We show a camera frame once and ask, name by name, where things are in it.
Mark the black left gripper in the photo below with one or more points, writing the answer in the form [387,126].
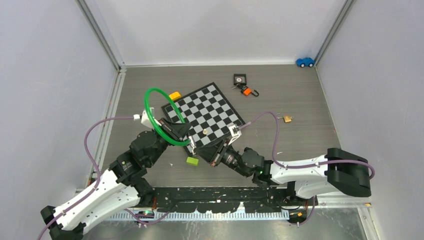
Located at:
[175,130]

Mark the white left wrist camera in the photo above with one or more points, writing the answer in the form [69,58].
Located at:
[143,119]

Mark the blue toy car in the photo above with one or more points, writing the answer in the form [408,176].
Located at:
[305,62]

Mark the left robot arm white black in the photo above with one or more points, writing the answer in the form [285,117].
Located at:
[121,186]

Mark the black white chessboard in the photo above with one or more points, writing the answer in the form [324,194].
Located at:
[208,108]

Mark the brass padlock with steel shackle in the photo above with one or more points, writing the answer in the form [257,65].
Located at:
[285,118]

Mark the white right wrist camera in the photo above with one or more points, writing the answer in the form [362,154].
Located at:
[235,133]

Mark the orange black padlock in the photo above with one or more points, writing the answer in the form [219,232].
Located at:
[246,91]

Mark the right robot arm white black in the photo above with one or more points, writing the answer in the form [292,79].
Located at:
[335,171]

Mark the lime green block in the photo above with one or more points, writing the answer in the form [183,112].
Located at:
[192,161]

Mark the yellow toy block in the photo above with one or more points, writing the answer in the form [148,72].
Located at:
[175,96]

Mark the aluminium frame rail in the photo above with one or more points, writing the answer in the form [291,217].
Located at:
[326,201]

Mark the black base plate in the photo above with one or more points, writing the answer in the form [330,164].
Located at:
[220,199]

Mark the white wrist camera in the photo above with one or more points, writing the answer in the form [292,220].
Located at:
[235,133]
[143,119]

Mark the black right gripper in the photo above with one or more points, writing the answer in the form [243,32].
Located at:
[211,154]

